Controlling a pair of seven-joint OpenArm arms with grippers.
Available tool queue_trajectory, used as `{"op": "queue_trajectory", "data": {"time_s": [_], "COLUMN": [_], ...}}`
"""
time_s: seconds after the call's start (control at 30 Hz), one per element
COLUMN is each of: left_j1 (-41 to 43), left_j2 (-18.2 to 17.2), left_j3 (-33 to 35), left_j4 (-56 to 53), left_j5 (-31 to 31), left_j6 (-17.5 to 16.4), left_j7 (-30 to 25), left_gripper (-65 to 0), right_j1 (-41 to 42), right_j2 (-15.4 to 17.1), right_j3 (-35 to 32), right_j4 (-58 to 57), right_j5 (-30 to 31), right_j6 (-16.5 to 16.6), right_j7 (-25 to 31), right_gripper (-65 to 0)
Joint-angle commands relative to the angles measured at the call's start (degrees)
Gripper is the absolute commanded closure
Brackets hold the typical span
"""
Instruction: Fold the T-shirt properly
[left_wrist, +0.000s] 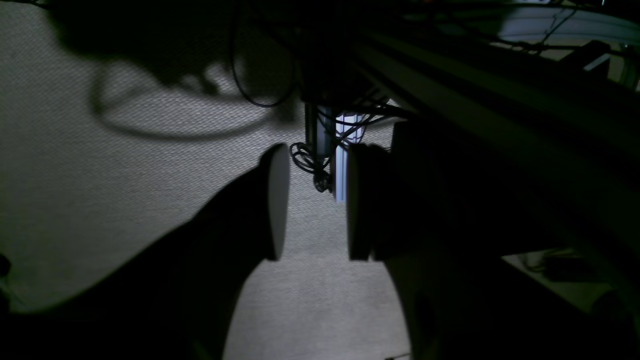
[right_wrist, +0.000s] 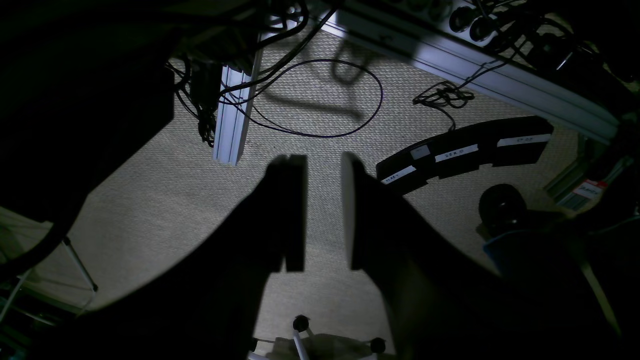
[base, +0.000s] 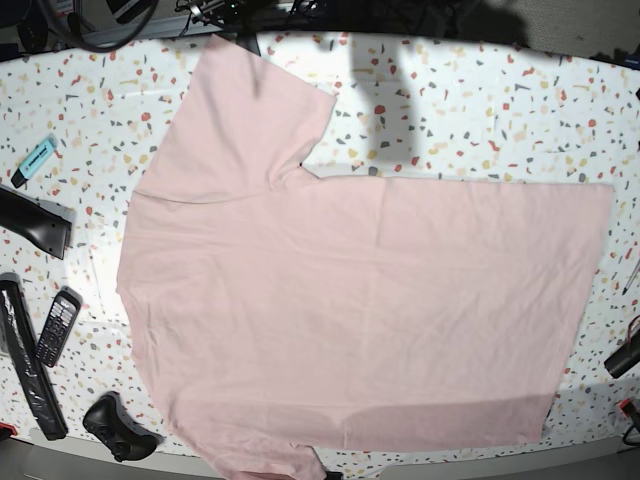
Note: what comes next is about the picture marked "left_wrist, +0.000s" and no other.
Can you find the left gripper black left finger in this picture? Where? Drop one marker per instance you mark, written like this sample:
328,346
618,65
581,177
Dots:
175,299

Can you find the aluminium frame post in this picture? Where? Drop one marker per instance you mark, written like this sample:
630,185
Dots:
328,135

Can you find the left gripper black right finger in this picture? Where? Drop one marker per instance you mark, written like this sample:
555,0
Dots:
459,298

